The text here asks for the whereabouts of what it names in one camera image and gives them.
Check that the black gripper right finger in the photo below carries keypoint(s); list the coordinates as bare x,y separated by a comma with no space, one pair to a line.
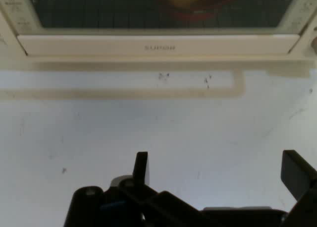
297,173

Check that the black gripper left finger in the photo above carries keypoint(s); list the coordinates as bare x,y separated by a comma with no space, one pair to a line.
140,167

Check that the cream toaster oven body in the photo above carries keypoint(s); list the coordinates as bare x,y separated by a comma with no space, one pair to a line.
305,52

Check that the red bowl inside oven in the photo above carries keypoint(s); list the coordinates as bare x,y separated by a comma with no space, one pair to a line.
223,6

